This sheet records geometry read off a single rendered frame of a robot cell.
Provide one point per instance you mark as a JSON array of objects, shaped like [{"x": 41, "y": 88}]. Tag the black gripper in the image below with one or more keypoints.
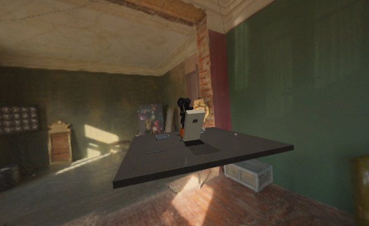
[{"x": 183, "y": 113}]

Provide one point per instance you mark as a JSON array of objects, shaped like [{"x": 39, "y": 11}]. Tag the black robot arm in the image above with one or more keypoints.
[{"x": 185, "y": 102}]

